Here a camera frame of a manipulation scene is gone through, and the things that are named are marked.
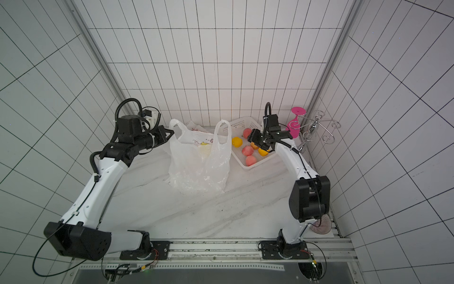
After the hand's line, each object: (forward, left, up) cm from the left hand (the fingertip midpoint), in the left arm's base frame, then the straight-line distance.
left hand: (173, 135), depth 74 cm
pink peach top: (+27, -36, -28) cm, 53 cm away
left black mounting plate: (-39, +6, -29) cm, 49 cm away
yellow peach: (+18, -29, -26) cm, 43 cm away
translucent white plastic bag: (-2, -9, -18) cm, 20 cm away
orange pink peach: (+15, -39, -26) cm, 49 cm away
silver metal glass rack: (+8, -65, -8) cm, 66 cm away
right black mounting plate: (-38, -45, -30) cm, 66 cm away
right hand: (+9, -37, -11) cm, 40 cm away
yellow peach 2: (+10, -44, -26) cm, 52 cm away
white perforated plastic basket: (+27, -29, -24) cm, 47 cm away
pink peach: (+11, -35, -25) cm, 44 cm away
